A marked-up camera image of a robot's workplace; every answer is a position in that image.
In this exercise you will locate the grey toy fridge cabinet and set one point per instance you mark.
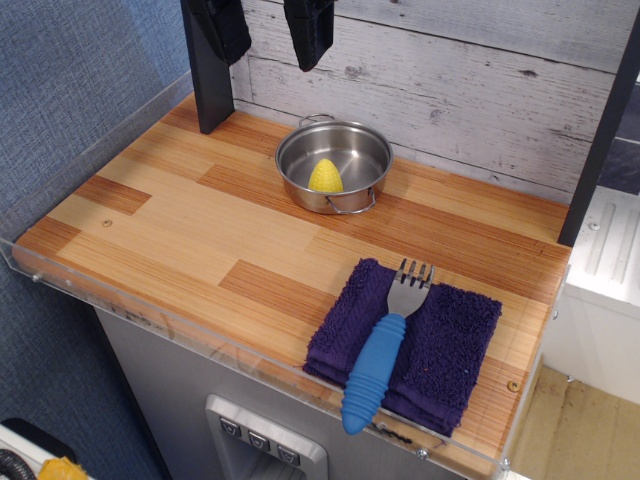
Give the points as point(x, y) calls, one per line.
point(200, 395)

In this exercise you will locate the silver dispenser button panel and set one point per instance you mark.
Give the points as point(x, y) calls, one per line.
point(250, 446)

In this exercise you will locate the dark upright post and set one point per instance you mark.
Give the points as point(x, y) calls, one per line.
point(609, 123)
point(210, 76)

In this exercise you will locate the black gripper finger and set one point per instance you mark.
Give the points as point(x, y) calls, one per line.
point(311, 25)
point(224, 26)

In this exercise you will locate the blue-handled metal fork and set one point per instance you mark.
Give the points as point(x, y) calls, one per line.
point(369, 379)

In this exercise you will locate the white ridged appliance right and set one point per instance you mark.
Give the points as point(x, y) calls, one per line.
point(593, 332)

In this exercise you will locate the dark left upright post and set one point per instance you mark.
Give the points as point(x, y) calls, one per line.
point(210, 76)

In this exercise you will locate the stainless steel pot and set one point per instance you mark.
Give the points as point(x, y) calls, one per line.
point(362, 155)

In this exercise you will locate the purple folded towel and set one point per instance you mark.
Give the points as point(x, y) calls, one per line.
point(440, 357)

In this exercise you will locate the dark right upright post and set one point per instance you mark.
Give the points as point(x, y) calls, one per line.
point(609, 123)

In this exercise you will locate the clear acrylic edge guard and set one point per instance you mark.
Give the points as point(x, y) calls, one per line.
point(192, 238)

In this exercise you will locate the yellow corn-shaped shaker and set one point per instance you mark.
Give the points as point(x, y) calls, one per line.
point(325, 177)

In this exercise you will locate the yellow object bottom left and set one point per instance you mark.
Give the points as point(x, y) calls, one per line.
point(61, 469)

